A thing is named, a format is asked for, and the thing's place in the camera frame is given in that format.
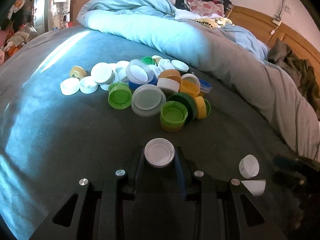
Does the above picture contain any large white cap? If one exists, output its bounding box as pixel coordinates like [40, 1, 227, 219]
[144, 138, 175, 168]

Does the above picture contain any white bottle cap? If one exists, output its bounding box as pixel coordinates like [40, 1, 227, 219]
[239, 154, 260, 179]

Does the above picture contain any yellow bottle cap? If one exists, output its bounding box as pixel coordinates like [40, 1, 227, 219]
[195, 96, 207, 119]

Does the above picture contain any green cap front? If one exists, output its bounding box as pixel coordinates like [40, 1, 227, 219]
[160, 101, 188, 132]

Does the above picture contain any grey bed sheet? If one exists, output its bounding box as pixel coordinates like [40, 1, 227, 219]
[0, 26, 320, 240]

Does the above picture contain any green bottle cap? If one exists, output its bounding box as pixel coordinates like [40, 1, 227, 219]
[108, 82, 132, 109]

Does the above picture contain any translucent grey lid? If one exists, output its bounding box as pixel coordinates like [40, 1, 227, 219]
[131, 84, 166, 117]

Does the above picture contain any white cap far left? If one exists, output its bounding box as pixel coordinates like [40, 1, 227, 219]
[60, 77, 80, 96]

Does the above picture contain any light blue grey duvet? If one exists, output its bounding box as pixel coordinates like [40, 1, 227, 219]
[77, 0, 319, 160]

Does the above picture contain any wooden headboard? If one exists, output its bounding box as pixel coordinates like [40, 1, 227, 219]
[226, 5, 319, 82]

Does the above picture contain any red dotted pillow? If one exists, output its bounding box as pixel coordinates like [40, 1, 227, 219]
[184, 0, 225, 17]

